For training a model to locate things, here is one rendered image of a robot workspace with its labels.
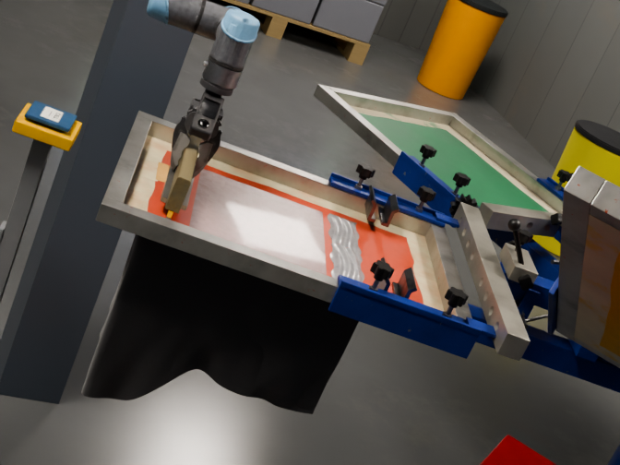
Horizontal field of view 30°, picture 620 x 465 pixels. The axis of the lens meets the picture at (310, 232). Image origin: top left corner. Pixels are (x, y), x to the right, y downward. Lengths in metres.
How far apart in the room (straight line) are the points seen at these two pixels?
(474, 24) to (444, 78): 0.45
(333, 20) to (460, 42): 0.94
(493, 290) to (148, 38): 1.07
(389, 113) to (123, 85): 1.08
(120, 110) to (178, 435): 1.02
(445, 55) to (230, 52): 6.22
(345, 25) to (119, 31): 5.50
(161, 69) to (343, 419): 1.47
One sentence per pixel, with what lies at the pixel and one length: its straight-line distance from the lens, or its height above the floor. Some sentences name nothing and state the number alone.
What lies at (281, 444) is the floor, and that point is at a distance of 3.62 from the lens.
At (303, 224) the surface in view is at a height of 0.95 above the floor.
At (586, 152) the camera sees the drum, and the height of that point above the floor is 0.57.
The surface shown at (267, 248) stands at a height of 0.95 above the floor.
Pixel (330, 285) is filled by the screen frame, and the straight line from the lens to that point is 2.26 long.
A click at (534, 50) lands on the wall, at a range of 8.71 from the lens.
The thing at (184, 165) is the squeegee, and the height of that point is 1.05.
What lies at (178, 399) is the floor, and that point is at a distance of 3.62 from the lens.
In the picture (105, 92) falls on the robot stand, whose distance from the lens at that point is 2.95.
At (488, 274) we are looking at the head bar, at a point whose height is 1.04.
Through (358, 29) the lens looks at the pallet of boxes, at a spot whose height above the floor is 0.24.
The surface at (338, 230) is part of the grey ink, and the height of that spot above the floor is 0.96.
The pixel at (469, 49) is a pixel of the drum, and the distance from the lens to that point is 8.52.
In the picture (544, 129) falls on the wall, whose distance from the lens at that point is 8.29.
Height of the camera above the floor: 1.89
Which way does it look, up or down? 21 degrees down
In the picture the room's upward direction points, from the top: 23 degrees clockwise
